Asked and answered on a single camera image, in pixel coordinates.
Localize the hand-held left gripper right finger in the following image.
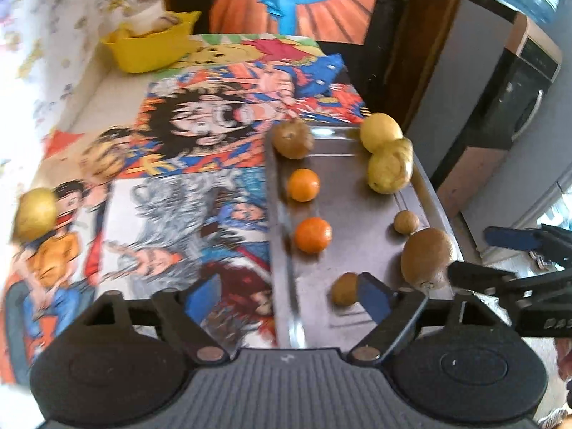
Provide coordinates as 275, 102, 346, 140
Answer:
349, 272, 497, 363

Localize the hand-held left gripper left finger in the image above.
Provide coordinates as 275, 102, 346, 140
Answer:
78, 272, 231, 363

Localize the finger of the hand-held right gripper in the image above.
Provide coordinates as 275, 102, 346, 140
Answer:
447, 261, 541, 298
485, 226, 572, 269

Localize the small brown longan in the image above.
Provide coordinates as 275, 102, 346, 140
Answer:
331, 272, 360, 307
394, 210, 421, 235

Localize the brown kiwi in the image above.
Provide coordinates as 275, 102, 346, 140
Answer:
272, 118, 315, 160
401, 228, 453, 290

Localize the metal tray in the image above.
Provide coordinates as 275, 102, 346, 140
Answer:
263, 120, 468, 350

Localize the yellow green pear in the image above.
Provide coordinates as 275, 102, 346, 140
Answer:
367, 138, 414, 195

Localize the yellow green citrus fruit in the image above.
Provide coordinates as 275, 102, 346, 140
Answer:
360, 113, 404, 153

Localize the orange mandarin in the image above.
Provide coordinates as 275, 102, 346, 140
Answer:
287, 168, 321, 202
295, 217, 334, 253

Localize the black microwave oven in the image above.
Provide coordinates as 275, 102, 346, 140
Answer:
465, 13, 561, 153

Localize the orange children cartoon drawing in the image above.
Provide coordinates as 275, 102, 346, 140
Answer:
4, 127, 139, 385

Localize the straw hat cartoon drawing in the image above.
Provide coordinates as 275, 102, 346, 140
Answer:
134, 54, 374, 175

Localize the striped pepino melon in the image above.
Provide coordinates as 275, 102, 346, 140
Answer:
154, 13, 182, 32
13, 188, 59, 242

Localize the yellow bear cartoon drawing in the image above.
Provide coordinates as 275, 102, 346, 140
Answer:
179, 33, 322, 70

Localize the yellow flower-shaped bowl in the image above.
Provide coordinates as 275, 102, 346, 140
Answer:
100, 10, 202, 73

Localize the white printed cloth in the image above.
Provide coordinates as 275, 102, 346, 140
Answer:
0, 0, 148, 197

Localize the wooden door frame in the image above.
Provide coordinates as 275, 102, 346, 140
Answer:
393, 0, 479, 132

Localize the orange cartoon wall poster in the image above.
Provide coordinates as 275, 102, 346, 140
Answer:
209, 0, 378, 46

